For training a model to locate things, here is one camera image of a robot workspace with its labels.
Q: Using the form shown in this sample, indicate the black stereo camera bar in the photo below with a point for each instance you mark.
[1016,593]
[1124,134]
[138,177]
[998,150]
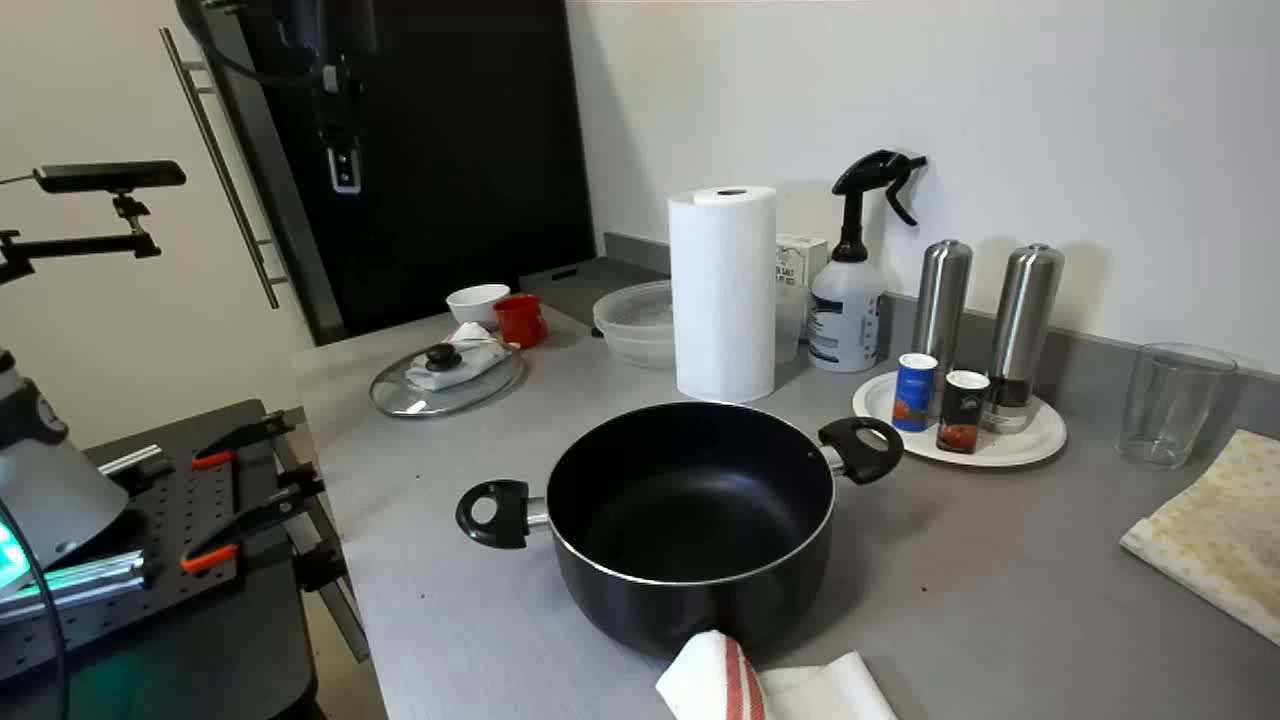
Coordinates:
[107,172]

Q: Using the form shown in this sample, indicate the white patterned box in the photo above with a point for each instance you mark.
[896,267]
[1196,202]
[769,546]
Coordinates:
[802,267]

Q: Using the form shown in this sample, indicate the spray bottle with black trigger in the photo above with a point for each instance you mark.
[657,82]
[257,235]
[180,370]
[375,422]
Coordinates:
[840,312]

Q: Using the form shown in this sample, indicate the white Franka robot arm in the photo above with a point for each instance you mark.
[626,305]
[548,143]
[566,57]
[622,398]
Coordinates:
[47,493]

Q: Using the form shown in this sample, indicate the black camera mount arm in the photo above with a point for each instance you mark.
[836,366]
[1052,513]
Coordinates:
[81,246]

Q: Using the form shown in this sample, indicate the stainless steel grinder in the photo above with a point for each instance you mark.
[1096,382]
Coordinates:
[1024,312]
[941,301]

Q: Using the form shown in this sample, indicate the aluminium rail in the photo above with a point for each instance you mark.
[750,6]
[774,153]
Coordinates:
[74,583]

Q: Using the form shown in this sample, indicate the black cooking pot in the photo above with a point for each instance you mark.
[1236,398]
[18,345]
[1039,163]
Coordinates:
[692,513]

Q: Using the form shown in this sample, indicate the black clamp with orange tip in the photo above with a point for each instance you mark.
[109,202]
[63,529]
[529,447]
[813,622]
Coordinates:
[244,438]
[254,521]

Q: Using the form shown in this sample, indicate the glass lid with black knob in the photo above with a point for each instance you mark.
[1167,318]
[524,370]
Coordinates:
[405,393]

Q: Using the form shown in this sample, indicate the beige cloth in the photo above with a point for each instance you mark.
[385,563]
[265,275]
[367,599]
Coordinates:
[1222,535]

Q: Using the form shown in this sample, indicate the white bowl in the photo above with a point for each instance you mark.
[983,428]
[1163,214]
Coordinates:
[478,301]

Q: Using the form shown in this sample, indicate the clear round plastic container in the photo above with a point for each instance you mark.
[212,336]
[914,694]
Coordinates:
[632,323]

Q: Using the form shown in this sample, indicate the blue spice jar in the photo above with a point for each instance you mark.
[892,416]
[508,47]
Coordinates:
[914,390]

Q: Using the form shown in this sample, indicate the clear drinking glass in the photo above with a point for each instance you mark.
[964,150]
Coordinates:
[1176,407]

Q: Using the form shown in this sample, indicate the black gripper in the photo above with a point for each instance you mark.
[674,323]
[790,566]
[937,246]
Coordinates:
[344,94]

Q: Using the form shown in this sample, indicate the small white plate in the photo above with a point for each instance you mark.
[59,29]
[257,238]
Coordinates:
[1024,447]

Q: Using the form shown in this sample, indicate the white paper towel roll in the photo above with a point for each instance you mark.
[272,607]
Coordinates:
[724,292]

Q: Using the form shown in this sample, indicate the black perforated robot table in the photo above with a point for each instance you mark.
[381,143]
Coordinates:
[203,642]

